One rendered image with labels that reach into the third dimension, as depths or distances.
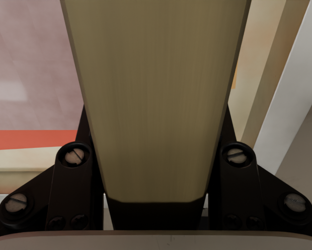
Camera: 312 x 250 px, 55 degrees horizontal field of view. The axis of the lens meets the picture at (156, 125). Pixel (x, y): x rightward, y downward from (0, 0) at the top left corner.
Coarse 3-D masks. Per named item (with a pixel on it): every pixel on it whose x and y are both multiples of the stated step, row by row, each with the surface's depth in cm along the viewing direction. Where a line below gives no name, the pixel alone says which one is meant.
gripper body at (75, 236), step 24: (0, 240) 7; (24, 240) 7; (48, 240) 7; (72, 240) 7; (96, 240) 7; (120, 240) 7; (144, 240) 7; (168, 240) 7; (192, 240) 7; (216, 240) 7; (240, 240) 7; (264, 240) 7; (288, 240) 7
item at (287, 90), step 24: (288, 0) 23; (288, 24) 23; (288, 48) 23; (264, 72) 28; (288, 72) 24; (264, 96) 28; (288, 96) 26; (264, 120) 28; (288, 120) 28; (264, 144) 31; (288, 144) 31; (264, 168) 34; (0, 192) 38
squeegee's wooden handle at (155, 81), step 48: (96, 0) 4; (144, 0) 4; (192, 0) 4; (240, 0) 4; (96, 48) 5; (144, 48) 5; (192, 48) 5; (96, 96) 5; (144, 96) 5; (192, 96) 5; (96, 144) 7; (144, 144) 6; (192, 144) 6; (144, 192) 8; (192, 192) 8
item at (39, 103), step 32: (0, 0) 23; (32, 0) 23; (0, 32) 25; (32, 32) 25; (64, 32) 25; (0, 64) 28; (32, 64) 28; (64, 64) 28; (0, 96) 30; (32, 96) 30; (64, 96) 30; (0, 128) 34; (32, 128) 34; (64, 128) 34
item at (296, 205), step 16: (224, 128) 11; (272, 176) 10; (208, 192) 11; (272, 192) 9; (288, 192) 9; (272, 208) 9; (288, 208) 9; (304, 208) 9; (288, 224) 9; (304, 224) 9
